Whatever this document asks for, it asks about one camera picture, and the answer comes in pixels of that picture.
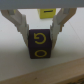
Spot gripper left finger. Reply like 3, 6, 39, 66
0, 8, 31, 48

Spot purple block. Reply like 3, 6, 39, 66
27, 28, 52, 60

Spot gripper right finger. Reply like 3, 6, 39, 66
49, 7, 77, 47

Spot yellow block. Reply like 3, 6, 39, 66
38, 8, 55, 21

